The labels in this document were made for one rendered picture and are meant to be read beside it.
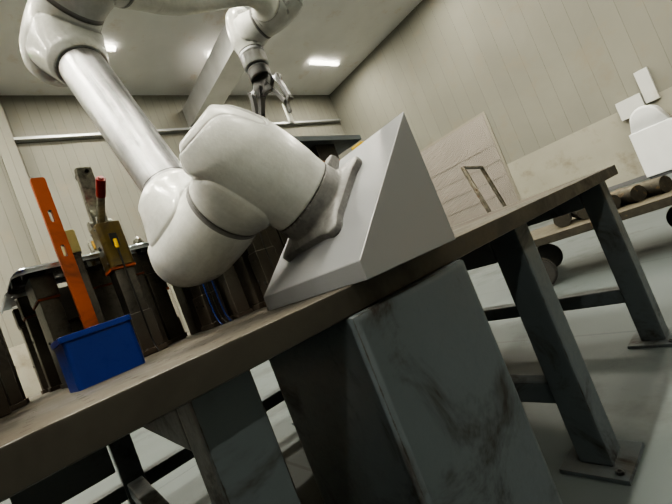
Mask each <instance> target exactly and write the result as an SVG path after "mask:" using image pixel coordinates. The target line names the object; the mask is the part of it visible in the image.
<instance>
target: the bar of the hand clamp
mask: <svg viewBox="0 0 672 504"><path fill-rule="evenodd" d="M74 172H75V179H76V181H77V182H78V185H79V188H80V191H81V194H82V197H83V200H84V203H85V206H86V210H87V213H88V216H89V219H90V222H93V224H94V225H95V224H97V222H96V219H95V217H97V197H96V182H95V177H94V174H93V171H92V168H91V167H80V168H75V170H74Z"/></svg>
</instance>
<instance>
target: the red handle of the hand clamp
mask: <svg viewBox="0 0 672 504"><path fill-rule="evenodd" d="M95 182H96V197H97V224H98V223H104V222H105V197H106V178H105V177H103V176H101V175H100V176H97V177H96V178H95Z"/></svg>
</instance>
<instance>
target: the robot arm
mask: <svg viewBox="0 0 672 504"><path fill-rule="evenodd" d="M114 7H118V8H121V9H128V10H137V11H143V12H149V13H154V14H160V15H169V16H183V15H192V14H199V13H205V12H211V11H217V10H223V9H229V10H228V11H227V13H226V16H225V22H226V28H227V33H228V36H229V39H230V42H231V44H232V47H233V48H234V50H235V52H236V53H237V54H238V56H239V59H240V61H241V63H242V66H243V68H244V71H245V72H246V73H247V74H248V75H249V78H250V81H251V83H252V84H253V90H252V91H251V92H248V93H247V95H248V97H249V98H250V102H251V107H252V112H251V111H249V110H246V109H243V108H240V107H237V106H233V105H216V104H212V105H210V106H208V108H207V109H206V110H205V111H204V113H203V114H202V115H201V116H200V118H199V119H198V120H197V122H196V123H195V124H194V125H193V127H192V128H191V129H190V130H189V132H188V133H187V134H186V135H185V137H184V138H183V139H182V141H181V142H180V145H179V149H180V155H179V158H180V161H179V160H178V158H177V157H176V156H175V154H174V153H173V152H172V150H171V149H170V148H169V146H168V145H167V143H166V142H165V141H164V139H163V138H162V137H161V135H160V134H159V133H158V131H157V130H156V128H155V127H154V126H153V124H152V123H151V122H150V120H149V119H148V117H147V116H146V115H145V113H144V112H143V111H142V109H141V108H140V107H139V105H138V104H137V102H136V101H135V100H134V98H133V97H132V96H131V94H130V93H129V92H128V90H127V89H126V87H125V86H124V85H123V83H122V82H121V81H120V79H119V78H118V76H117V75H116V74H115V72H114V71H113V70H112V68H111V67H110V66H109V57H108V54H107V50H106V46H105V42H104V37H103V35H102V33H101V31H102V27H103V24H104V21H105V19H106V18H107V16H108V14H109V13H110V12H111V10H112V9H113V8H114ZM245 7H251V9H249V10H248V9H246V8H245ZM302 7H303V0H27V3H26V6H25V10H24V14H23V18H22V22H21V28H20V34H19V46H20V52H21V56H22V59H23V62H24V64H25V66H26V68H27V69H28V70H29V71H30V72H31V73H32V74H33V75H34V76H35V77H37V78H38V79H40V80H41V81H43V82H45V83H47V84H50V85H53V86H57V87H69V88H70V90H71V91H72V93H73V94H74V96H75V97H76V98H77V100H78V101H79V103H80V104H81V106H82V107H83V109H84V110H85V112H86V113H87V114H88V116H89V117H90V119H91V120H92V122H93V123H94V125H95V126H96V127H97V129H98V130H99V132H100V133H101V135H102V136H103V138H104V139H105V141H106V142H107V143H108V145H109V146H110V148H111V149H112V151H113V152H114V154H115V155H116V156H117V158H118V159H119V161H120V162H121V164H122V165H123V167H124V168H125V170H126V171H127V172H128V174H129V175H130V177H131V178H132V180H133V181H134V183H135V184H136V186H137V187H138V188H139V190H140V191H141V193H142V194H141V197H140V200H139V205H138V211H139V213H140V216H141V219H142V222H143V225H144V229H145V233H146V237H147V241H148V243H149V246H148V256H149V259H150V262H151V265H152V267H153V269H154V271H155V272H156V274H157V275H158V276H159V277H160V278H161V279H162V280H164V281H165V282H167V283H169V284H171V285H174V286H177V287H193V286H197V285H201V284H203V283H206V282H209V281H212V280H214V279H216V278H218V277H219V276H221V275H222V274H223V273H224V272H226V271H227V270H228V269H229V268H230V267H231V266H232V265H233V264H234V263H235V262H236V261H237V260H238V259H239V258H240V256H241V255H242V254H243V253H244V252H245V250H246V249H247V248H248V246H249V245H250V244H251V242H252V241H253V239H254V238H255V236H256V235H257V233H258V232H260V231H262V230H264V229H266V228H267V227H268V226H272V227H274V228H275V229H277V230H279V231H280V232H282V233H283V234H284V235H286V236H287V237H288V238H289V239H288V242H287V245H286V248H285V250H284V253H283V259H284V260H286V261H288V262H290V261H292V260H293V259H294V258H295V257H296V256H297V255H299V254H301V253H303V252H304V251H306V250H308V249H310V248H311V247H313V246H315V245H317V244H318V243H320V242H322V241H324V240H326V239H328V238H334V237H335V236H336V235H337V234H338V233H339V232H340V230H341V229H342V226H343V218H344V213H345V210H346V207H347V204H348V201H349V198H350V194H351V191H352V188H353V185H354V182H355V178H356V175H357V173H358V171H359V169H360V167H361V165H362V160H361V159H360V158H359V157H357V156H354V157H353V158H351V159H350V160H349V161H348V162H347V163H345V164H344V165H343V166H341V167H340V168H339V163H340V160H339V158H337V157H336V156H335V155H330V156H329V157H328V158H327V159H326V161H325V162H323V161H322V160H320V159H319V158H318V157H317V156H316V155H315V154H314V153H312V152H311V151H310V150H309V149H308V148H307V147H306V146H304V145H303V144H302V143H301V142H299V141H298V140H297V139H296V138H294V137H293V136H292V135H290V134H289V133H287V132H286V131H284V130H283V129H282V128H280V127H279V126H277V125H276V124H274V123H272V122H271V121H269V120H268V118H266V117H265V100H266V96H267V95H268V94H269V93H271V92H273V93H274V94H275V95H276V96H277V97H278V98H279V99H280V100H281V101H282V102H283V103H282V106H283V109H284V111H285V114H286V117H287V119H288V122H289V123H291V124H295V122H294V119H293V117H292V114H291V113H292V108H291V106H290V101H291V100H293V96H292V95H291V93H290V91H289V90H288V88H287V87H286V85H285V84H284V82H283V80H282V76H281V75H280V74H279V73H277V72H276V73H275V75H273V76H272V75H271V72H270V69H269V67H268V65H269V61H268V59H267V56H266V54H265V50H264V48H263V47H264V46H265V44H266V43H267V41H268V40H269V39H270V38H271V37H272V36H274V35H275V34H277V33H279V32H280V31H281V30H283V29H284V28H285V27H287V26H288V25H289V24H290V23H291V22H292V21H293V20H294V19H295V18H296V17H297V15H298V14H299V13H300V11H301V9H302ZM274 80H275V81H277V83H278V85H279V86H280V88H281V89H282V91H283V93H284V94H285V96H286V98H285V97H284V96H283V95H282V94H281V93H280V92H279V91H278V90H277V89H276V88H275V87H274ZM256 93H257V98H258V103H257V99H256ZM261 95H262V96H261ZM180 162H181V163H180Z"/></svg>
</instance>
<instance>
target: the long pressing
mask: <svg viewBox="0 0 672 504"><path fill-rule="evenodd" d="M148 246H149V243H148V242H144V243H139V244H134V245H129V249H130V251H131V254H133V253H138V252H140V251H144V250H148ZM82 259H83V262H84V265H86V264H87V265H88V267H90V266H94V265H97V264H96V262H99V261H100V262H99V263H100V264H102V263H101V260H100V257H99V254H98V252H97V253H92V254H87V255H82ZM50 272H52V273H53V275H54V277H55V280H56V283H57V284H60V283H64V282H66V279H65V276H64V274H63V271H62V268H61V266H60V263H59V261H54V262H49V263H45V264H40V265H35V266H31V267H26V268H23V269H20V270H17V271H16V272H15V273H14V274H13V275H12V276H11V278H10V280H9V284H8V288H7V294H8V295H13V294H19V293H24V292H26V291H25V286H26V284H27V281H28V278H29V277H33V276H37V275H41V274H46V273H50ZM57 276H58V277H57Z"/></svg>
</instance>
